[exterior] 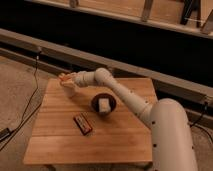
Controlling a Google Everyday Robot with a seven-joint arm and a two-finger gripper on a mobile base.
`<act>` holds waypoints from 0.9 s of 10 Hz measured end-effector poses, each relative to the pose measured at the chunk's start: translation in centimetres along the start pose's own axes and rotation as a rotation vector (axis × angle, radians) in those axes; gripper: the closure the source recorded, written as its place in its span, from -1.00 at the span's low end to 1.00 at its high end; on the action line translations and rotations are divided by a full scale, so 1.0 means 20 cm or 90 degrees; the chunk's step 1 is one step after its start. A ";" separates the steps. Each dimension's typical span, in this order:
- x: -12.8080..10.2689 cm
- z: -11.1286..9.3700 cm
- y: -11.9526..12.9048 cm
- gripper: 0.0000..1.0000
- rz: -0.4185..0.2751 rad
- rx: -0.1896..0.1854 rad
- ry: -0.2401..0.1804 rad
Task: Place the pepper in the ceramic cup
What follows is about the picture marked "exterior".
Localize orange pepper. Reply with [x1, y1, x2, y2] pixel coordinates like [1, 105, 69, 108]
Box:
[59, 73, 73, 82]

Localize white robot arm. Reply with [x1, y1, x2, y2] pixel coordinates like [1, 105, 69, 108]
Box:
[71, 68, 198, 171]

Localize pale block on plate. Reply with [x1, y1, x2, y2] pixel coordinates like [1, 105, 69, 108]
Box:
[98, 98, 111, 115]

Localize dark round plate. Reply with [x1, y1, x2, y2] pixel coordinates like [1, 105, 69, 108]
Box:
[91, 93, 116, 115]

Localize red and black box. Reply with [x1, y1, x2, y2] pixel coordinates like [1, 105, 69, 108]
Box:
[73, 114, 93, 135]

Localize wooden table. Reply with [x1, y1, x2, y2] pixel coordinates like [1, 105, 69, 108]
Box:
[24, 79, 152, 165]

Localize black box on floor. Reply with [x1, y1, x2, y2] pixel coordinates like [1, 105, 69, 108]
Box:
[0, 128, 11, 142]

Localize black cable on floor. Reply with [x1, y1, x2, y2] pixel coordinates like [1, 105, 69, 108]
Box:
[0, 49, 43, 151]

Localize black cable at right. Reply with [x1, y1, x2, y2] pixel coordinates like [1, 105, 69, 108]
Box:
[189, 99, 213, 148]

